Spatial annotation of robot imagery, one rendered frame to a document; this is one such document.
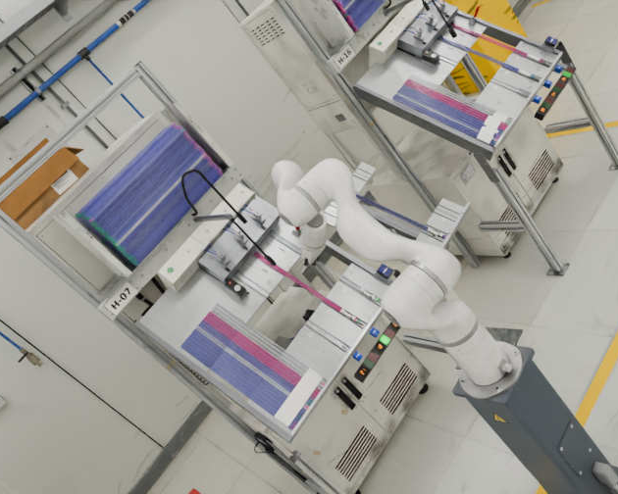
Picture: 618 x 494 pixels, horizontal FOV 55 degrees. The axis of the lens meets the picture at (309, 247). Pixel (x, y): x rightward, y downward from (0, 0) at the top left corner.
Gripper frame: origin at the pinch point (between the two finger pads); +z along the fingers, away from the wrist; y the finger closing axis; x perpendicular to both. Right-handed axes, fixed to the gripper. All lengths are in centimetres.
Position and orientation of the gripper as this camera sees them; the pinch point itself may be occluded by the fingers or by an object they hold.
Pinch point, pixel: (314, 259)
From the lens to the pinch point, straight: 229.9
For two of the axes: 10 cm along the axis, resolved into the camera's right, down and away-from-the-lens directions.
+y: -5.8, 7.3, -3.6
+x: 8.1, 5.2, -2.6
